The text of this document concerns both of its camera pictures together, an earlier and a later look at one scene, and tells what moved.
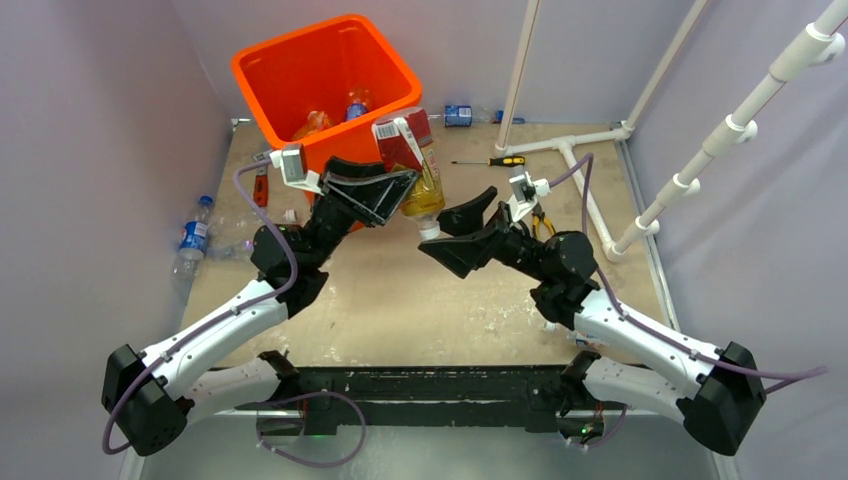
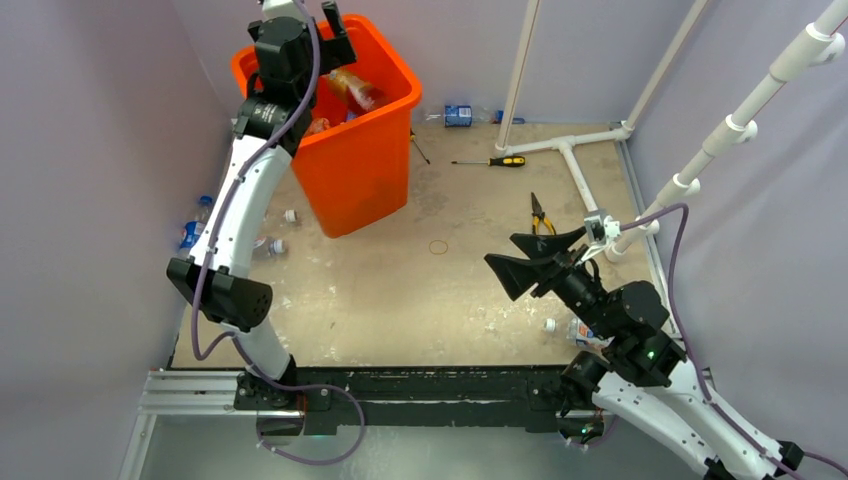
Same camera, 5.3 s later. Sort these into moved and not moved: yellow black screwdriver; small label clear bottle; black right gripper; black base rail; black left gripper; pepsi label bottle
Moved: black left gripper; black right gripper
Not moved: black base rail; yellow black screwdriver; pepsi label bottle; small label clear bottle
